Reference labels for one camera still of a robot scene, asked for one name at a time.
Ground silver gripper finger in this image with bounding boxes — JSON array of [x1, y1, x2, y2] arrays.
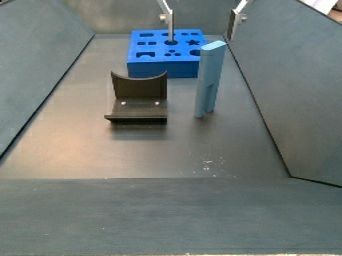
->
[[228, 0, 249, 41], [157, 0, 174, 42]]

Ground blue shape-sorting board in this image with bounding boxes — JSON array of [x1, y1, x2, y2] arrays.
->
[[128, 29, 206, 78]]

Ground black curved holder stand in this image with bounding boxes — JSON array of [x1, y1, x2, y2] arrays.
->
[[105, 73, 169, 123]]

